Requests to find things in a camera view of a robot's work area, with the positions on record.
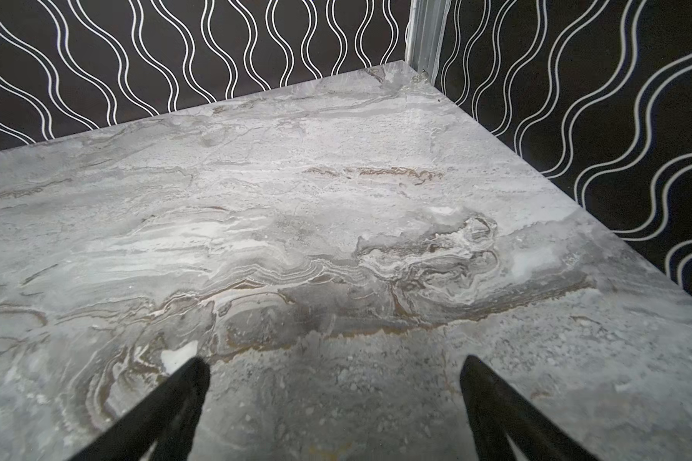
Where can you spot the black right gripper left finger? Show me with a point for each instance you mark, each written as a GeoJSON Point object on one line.
{"type": "Point", "coordinates": [162, 425]}

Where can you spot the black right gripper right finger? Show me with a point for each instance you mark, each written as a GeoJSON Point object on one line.
{"type": "Point", "coordinates": [500, 418]}

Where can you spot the aluminium corner post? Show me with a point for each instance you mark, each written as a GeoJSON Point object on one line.
{"type": "Point", "coordinates": [425, 32]}

